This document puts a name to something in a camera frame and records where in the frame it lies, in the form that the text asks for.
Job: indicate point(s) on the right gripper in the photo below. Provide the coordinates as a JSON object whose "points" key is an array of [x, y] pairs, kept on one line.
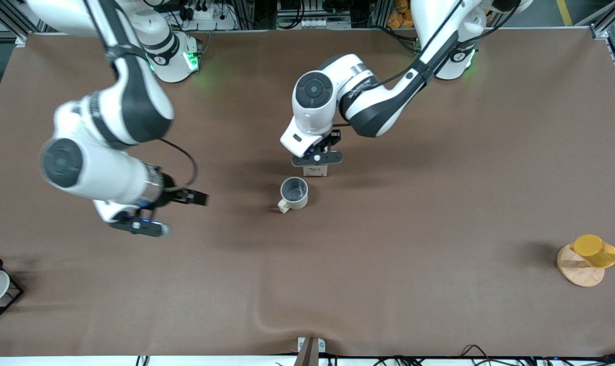
{"points": [[171, 195]]}

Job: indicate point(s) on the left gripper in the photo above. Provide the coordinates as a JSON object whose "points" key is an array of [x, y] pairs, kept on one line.
{"points": [[332, 138]]}

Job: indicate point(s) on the blue white milk carton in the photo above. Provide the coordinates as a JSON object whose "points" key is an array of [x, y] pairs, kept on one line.
{"points": [[315, 171]]}

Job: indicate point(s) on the cream cup grey inside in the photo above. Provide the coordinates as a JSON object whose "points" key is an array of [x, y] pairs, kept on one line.
{"points": [[294, 193]]}

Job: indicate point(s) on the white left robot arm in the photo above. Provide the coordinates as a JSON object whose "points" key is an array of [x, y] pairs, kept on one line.
{"points": [[373, 107]]}

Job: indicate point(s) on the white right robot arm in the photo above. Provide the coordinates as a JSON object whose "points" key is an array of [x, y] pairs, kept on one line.
{"points": [[124, 101]]}

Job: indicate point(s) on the yellow cup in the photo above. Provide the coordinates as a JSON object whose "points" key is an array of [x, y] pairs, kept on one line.
{"points": [[594, 250]]}

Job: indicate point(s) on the white power strip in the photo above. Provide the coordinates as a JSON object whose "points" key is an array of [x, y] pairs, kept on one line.
{"points": [[211, 23], [315, 23]]}

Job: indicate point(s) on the orange snack bags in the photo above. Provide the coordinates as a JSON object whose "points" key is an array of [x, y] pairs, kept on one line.
{"points": [[401, 18]]}

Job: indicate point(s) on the brown wooden bar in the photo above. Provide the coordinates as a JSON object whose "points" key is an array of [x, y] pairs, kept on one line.
{"points": [[307, 356]]}

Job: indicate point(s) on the wooden mug stand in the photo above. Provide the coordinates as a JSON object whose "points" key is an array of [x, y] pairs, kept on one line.
{"points": [[577, 269]]}

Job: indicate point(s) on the grey metal table bracket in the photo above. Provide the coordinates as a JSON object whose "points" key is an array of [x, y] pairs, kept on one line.
{"points": [[302, 344]]}

